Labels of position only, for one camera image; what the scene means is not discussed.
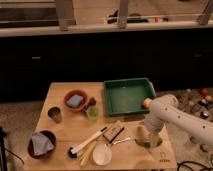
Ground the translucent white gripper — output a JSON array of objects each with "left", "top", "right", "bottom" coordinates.
[{"left": 136, "top": 125, "right": 161, "bottom": 139}]

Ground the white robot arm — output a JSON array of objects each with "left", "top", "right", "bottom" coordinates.
[{"left": 135, "top": 94, "right": 213, "bottom": 148}]

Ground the green plastic cup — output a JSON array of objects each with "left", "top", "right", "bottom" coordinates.
[{"left": 86, "top": 106, "right": 99, "bottom": 122}]

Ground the metal cup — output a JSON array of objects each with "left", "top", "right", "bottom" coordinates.
[{"left": 48, "top": 107, "right": 62, "bottom": 123}]

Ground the orange round fruit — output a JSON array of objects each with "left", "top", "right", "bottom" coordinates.
[{"left": 143, "top": 98, "right": 152, "bottom": 108}]

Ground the green plastic tray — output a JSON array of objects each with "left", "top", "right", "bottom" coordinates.
[{"left": 103, "top": 78, "right": 156, "bottom": 117}]

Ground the white measuring spoon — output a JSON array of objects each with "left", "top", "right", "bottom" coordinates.
[{"left": 92, "top": 137, "right": 130, "bottom": 166}]

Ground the yellow utensil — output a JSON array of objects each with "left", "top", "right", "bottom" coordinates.
[{"left": 80, "top": 141, "right": 97, "bottom": 167}]

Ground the dark red brown object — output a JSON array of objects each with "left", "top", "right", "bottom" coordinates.
[{"left": 82, "top": 97, "right": 96, "bottom": 113}]

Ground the orange bowl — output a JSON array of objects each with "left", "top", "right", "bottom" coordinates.
[{"left": 64, "top": 89, "right": 88, "bottom": 112}]

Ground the blue sponge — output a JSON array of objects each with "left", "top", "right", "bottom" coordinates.
[{"left": 67, "top": 95, "right": 83, "bottom": 107}]

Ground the dark brown bowl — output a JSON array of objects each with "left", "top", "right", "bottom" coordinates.
[{"left": 28, "top": 130, "right": 56, "bottom": 159}]

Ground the grey blue cloth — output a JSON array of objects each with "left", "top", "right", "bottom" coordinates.
[{"left": 31, "top": 132, "right": 54, "bottom": 156}]

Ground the black stand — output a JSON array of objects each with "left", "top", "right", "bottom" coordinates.
[{"left": 0, "top": 126, "right": 8, "bottom": 171}]

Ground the black cable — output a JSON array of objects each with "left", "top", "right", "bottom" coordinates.
[{"left": 176, "top": 161, "right": 213, "bottom": 171}]

